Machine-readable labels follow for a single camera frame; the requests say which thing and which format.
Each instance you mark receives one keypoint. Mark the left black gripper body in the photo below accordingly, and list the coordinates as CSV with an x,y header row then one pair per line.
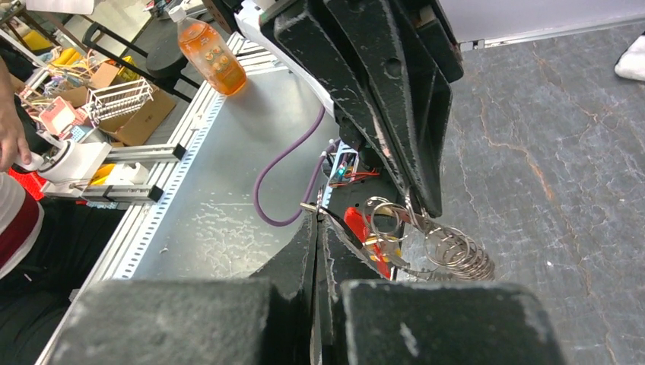
x,y
430,24

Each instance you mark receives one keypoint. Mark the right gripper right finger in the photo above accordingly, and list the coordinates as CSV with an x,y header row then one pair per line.
x,y
356,307

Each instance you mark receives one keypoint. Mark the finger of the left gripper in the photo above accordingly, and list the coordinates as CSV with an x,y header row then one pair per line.
x,y
355,50
431,102

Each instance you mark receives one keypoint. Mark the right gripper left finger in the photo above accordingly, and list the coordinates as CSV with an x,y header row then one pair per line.
x,y
292,272

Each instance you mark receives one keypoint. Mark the red key tag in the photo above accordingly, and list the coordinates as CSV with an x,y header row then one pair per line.
x,y
358,225

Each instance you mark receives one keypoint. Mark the large metal keyring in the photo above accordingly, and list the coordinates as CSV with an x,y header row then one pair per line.
x,y
430,251

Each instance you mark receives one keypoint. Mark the key with black tag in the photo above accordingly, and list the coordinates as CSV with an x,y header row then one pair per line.
x,y
322,214

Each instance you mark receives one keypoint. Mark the person's bare hand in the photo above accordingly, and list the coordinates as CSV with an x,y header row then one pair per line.
x,y
13,142

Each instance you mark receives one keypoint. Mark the orange drink bottle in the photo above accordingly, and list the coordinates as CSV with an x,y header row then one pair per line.
x,y
208,52

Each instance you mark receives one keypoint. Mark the black white checkered cloth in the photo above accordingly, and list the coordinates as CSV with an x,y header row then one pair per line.
x,y
631,63

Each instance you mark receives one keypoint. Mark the brown cardboard box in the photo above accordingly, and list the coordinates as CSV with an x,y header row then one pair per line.
x,y
133,129

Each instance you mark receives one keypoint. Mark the person in striped shirt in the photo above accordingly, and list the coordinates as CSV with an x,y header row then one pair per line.
x,y
48,248

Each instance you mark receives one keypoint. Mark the aluminium frame rail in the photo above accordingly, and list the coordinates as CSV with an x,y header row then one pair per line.
x,y
205,214

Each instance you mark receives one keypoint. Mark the white wire basket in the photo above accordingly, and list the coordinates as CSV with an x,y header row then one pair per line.
x,y
117,100

